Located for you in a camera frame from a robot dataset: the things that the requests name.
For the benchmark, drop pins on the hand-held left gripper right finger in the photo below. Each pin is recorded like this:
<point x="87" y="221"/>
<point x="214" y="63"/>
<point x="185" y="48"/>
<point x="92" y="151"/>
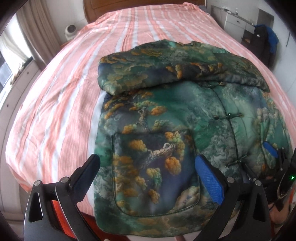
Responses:
<point x="210" y="179"/>

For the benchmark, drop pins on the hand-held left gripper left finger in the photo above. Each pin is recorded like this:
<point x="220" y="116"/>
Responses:
<point x="86" y="173"/>

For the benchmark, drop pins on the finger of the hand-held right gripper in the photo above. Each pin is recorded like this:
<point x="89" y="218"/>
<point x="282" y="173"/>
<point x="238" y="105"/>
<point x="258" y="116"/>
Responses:
<point x="251" y="172"/>
<point x="270" y="149"/>

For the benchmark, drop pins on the green landscape print jacket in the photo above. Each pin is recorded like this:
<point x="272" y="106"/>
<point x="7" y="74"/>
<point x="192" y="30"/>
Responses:
<point x="166" y="129"/>

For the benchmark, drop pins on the pink striped bedspread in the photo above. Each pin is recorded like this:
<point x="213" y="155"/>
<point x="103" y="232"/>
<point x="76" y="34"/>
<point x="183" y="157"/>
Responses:
<point x="76" y="92"/>

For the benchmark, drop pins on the white window seat cabinet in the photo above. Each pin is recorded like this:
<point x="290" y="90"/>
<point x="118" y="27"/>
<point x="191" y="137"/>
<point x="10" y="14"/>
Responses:
<point x="16" y="120"/>

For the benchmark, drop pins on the white wardrobe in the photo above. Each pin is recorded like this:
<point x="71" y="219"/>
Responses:
<point x="286" y="46"/>

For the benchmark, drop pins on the black jacket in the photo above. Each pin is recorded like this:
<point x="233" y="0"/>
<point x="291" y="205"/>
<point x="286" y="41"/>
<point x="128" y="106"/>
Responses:
<point x="261" y="44"/>

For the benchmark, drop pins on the blue garment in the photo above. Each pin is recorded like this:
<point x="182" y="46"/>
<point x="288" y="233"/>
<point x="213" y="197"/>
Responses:
<point x="272" y="36"/>

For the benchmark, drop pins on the patterned cushion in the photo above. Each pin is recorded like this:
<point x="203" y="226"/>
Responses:
<point x="19" y="71"/>

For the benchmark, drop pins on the white desk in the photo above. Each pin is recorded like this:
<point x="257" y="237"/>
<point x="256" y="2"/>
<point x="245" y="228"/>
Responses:
<point x="231" y="20"/>

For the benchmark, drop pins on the window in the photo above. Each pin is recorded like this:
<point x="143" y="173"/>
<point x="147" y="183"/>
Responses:
<point x="11" y="60"/>

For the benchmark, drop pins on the white round fan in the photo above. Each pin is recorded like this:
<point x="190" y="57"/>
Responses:
<point x="69" y="31"/>

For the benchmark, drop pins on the brown curtain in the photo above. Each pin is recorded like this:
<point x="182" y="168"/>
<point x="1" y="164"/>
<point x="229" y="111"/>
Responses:
<point x="34" y="32"/>

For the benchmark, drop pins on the wooden headboard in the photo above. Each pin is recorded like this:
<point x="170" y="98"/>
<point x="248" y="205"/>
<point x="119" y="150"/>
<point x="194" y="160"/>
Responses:
<point x="138" y="7"/>

